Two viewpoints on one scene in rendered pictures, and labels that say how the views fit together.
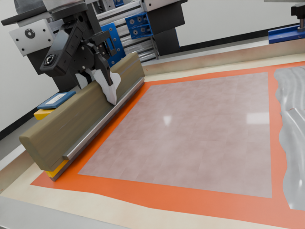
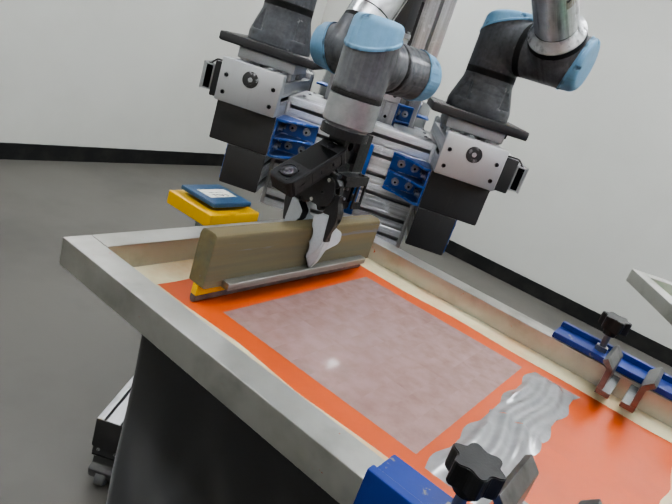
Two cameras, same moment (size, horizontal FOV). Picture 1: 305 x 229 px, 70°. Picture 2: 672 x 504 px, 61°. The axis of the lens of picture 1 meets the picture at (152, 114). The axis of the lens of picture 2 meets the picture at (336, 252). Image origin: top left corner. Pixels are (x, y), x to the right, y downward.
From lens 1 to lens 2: 0.37 m
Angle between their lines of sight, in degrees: 9
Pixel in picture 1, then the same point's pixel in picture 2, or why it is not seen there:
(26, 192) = not seen: hidden behind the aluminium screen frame
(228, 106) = (443, 366)
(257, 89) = (490, 375)
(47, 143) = (224, 256)
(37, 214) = (188, 317)
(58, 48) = (305, 164)
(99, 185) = (247, 339)
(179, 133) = (367, 354)
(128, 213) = not seen: hidden behind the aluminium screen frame
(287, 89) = (520, 396)
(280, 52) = (558, 357)
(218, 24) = (554, 256)
